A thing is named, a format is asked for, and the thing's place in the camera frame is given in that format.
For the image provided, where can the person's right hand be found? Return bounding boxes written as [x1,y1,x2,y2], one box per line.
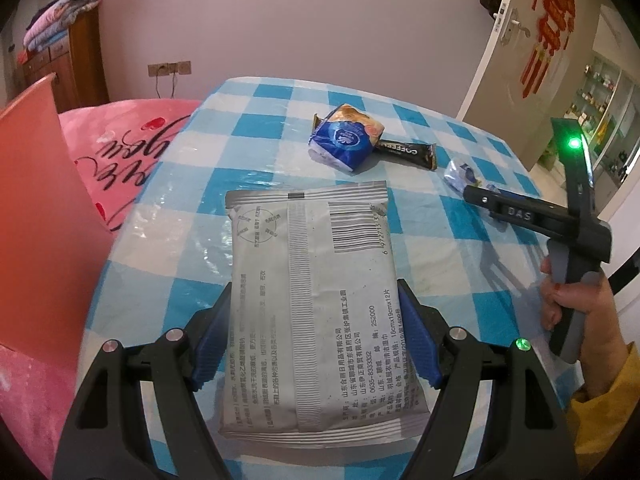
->
[540,256,615,333]

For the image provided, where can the wooden dresser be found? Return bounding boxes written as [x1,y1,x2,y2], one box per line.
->
[20,10,110,111]

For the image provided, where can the blue white checked tablecloth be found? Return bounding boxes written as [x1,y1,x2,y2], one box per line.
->
[80,77,586,480]

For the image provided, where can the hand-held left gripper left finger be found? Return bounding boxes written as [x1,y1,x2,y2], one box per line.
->
[52,282,234,480]

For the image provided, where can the socket cables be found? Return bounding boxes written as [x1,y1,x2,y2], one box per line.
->
[155,72,179,101]

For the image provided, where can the beige door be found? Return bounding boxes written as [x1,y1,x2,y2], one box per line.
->
[457,0,613,171]

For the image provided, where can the black coffee sachet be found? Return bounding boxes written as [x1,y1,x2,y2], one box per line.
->
[375,139,438,171]

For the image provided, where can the pile of folded clothes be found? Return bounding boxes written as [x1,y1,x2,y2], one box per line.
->
[22,0,103,53]

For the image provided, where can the blue and white packet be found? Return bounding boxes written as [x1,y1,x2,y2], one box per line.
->
[306,103,386,173]

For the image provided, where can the grey wet wipes packet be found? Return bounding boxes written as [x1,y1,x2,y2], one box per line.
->
[217,181,432,448]

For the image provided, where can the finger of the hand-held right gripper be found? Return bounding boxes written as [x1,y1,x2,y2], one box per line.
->
[482,186,568,216]
[464,185,571,241]

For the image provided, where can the wall socket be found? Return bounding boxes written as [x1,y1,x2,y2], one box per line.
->
[147,61,192,77]

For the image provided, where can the red door decoration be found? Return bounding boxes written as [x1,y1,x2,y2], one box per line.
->
[517,0,576,103]

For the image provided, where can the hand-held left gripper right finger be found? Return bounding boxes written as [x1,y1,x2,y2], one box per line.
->
[397,277,583,480]

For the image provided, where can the metal door handle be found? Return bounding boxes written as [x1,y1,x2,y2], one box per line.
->
[492,5,531,46]

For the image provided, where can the person's right forearm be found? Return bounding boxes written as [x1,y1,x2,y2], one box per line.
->
[570,280,640,480]

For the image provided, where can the small clear item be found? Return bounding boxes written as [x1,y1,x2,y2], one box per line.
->
[444,159,486,193]

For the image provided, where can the glass display cabinet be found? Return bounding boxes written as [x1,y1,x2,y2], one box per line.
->
[540,50,640,211]

